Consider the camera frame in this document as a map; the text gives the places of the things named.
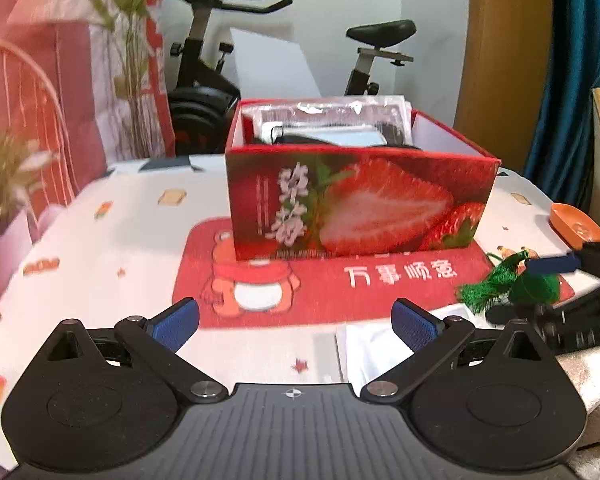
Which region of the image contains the green tassel ornament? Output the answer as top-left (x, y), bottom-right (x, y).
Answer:
top-left (457, 252), bottom-right (562, 317)

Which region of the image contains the clear packet with black contents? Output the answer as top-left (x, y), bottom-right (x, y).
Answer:
top-left (240, 95), bottom-right (415, 149)

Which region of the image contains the red bear mat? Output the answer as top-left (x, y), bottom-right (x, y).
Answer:
top-left (172, 217), bottom-right (577, 332)

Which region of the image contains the black exercise bike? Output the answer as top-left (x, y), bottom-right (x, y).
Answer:
top-left (162, 0), bottom-right (417, 157)

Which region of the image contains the white printed tablecloth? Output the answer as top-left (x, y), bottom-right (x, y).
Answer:
top-left (0, 155), bottom-right (600, 471)

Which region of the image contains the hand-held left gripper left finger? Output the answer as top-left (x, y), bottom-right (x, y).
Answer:
top-left (44, 297), bottom-right (229, 407)

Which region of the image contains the green leafy plant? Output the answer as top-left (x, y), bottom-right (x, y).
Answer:
top-left (0, 132), bottom-right (59, 242)

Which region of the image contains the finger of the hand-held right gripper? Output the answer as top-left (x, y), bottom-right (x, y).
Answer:
top-left (526, 241), bottom-right (600, 277)
top-left (485, 290), bottom-right (600, 327)

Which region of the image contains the brown wooden panel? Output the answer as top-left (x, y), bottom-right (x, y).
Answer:
top-left (452, 0), bottom-right (554, 177)

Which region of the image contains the pink printed backdrop cloth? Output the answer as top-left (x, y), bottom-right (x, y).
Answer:
top-left (0, 0), bottom-right (177, 321)

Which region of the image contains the white board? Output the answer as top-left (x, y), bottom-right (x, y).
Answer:
top-left (229, 27), bottom-right (327, 102)

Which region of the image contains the orange dish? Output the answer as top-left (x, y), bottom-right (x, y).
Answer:
top-left (550, 203), bottom-right (600, 252)

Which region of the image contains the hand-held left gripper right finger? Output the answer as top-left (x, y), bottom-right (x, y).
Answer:
top-left (361, 297), bottom-right (557, 405)

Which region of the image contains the red strawberry print box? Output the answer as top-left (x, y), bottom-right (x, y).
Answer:
top-left (225, 99), bottom-right (502, 262)

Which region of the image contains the dark blue curtain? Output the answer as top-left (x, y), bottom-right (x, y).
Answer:
top-left (522, 0), bottom-right (600, 217)

